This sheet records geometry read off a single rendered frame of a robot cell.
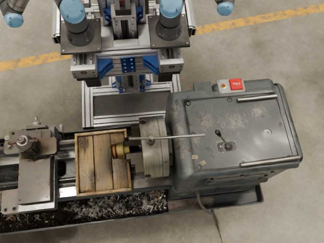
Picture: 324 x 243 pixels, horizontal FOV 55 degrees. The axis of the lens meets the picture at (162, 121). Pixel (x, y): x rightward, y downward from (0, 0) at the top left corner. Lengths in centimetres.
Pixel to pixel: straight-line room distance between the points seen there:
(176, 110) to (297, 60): 214
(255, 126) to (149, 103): 130
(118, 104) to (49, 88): 75
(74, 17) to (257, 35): 224
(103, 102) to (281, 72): 176
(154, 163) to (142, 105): 123
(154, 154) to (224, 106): 42
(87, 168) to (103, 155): 11
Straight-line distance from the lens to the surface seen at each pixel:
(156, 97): 266
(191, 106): 150
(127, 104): 264
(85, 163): 181
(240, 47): 332
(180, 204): 210
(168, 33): 176
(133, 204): 203
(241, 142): 149
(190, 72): 305
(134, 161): 155
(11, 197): 187
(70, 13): 165
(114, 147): 158
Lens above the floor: 261
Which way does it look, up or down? 69 degrees down
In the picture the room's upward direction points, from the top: 7 degrees clockwise
